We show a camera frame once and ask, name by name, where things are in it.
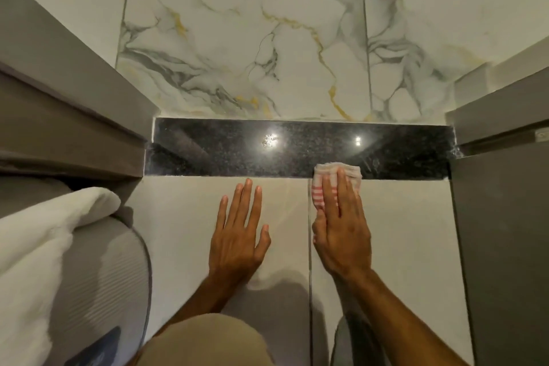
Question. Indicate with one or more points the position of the person's right hand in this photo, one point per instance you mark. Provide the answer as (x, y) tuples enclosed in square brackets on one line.
[(343, 237)]

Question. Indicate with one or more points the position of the white pink striped cloth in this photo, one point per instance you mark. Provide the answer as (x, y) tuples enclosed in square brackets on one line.
[(318, 190)]

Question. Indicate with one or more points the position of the person's right thumb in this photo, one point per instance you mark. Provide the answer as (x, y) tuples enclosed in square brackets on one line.
[(318, 235)]

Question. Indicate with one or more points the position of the person's left hand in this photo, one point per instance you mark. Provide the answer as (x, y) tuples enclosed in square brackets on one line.
[(233, 245)]

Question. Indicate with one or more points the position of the person's left forearm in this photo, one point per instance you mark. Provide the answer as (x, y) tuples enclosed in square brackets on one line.
[(206, 299)]

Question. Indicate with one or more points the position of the person's left middle finger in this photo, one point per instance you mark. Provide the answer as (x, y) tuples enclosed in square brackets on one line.
[(244, 202)]

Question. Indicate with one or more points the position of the grey stepped wooden panel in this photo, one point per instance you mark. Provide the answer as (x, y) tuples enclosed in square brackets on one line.
[(64, 112)]

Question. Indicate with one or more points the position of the grey wooden cabinet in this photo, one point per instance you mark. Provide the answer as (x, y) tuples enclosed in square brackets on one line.
[(502, 228)]

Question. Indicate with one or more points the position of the black granite ledge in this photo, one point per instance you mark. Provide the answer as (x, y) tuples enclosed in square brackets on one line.
[(223, 149)]

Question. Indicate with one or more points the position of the white fluffy towel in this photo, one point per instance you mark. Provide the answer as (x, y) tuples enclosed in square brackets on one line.
[(30, 258)]

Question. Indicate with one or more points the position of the person's left little finger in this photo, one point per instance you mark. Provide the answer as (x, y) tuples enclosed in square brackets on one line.
[(221, 213)]

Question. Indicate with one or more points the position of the person's right middle finger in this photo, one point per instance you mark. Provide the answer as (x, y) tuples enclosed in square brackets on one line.
[(344, 192)]

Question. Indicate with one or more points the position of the person's beige trouser leg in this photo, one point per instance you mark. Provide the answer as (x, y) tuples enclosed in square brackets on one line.
[(206, 342)]

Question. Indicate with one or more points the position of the person's left thumb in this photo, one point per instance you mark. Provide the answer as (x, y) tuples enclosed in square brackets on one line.
[(265, 241)]

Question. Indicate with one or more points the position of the person's right forearm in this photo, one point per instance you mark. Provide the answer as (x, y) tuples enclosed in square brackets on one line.
[(399, 323)]

